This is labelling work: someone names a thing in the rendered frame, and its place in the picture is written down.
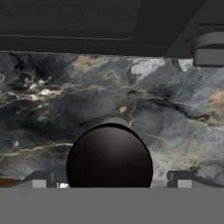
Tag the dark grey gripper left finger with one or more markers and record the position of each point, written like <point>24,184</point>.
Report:
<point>40,176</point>

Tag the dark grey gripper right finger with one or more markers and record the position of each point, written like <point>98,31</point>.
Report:
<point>182,176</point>

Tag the black round object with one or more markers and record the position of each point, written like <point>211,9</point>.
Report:
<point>109,157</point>

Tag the grey round hob knob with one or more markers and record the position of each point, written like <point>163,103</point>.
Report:
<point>208,49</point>

